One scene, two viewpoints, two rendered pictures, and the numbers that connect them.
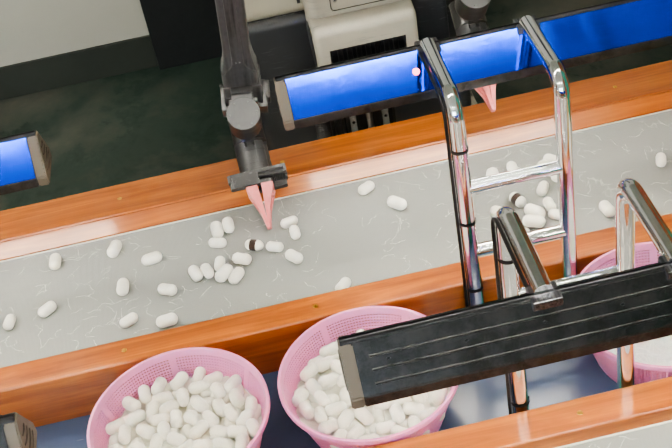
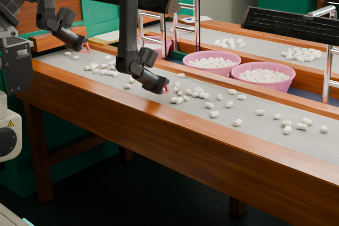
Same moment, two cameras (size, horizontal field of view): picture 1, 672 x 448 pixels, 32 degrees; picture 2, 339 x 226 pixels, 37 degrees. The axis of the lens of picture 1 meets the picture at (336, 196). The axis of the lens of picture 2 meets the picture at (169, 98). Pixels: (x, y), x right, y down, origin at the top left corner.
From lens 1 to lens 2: 3.24 m
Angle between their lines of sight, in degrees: 106
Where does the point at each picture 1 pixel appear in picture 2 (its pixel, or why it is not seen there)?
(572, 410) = (192, 43)
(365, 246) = not seen: hidden behind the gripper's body
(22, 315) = (269, 119)
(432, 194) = (119, 79)
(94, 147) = not seen: outside the picture
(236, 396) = (241, 75)
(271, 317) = (210, 74)
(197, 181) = (158, 109)
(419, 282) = (169, 63)
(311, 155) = (119, 95)
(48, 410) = not seen: hidden behind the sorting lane
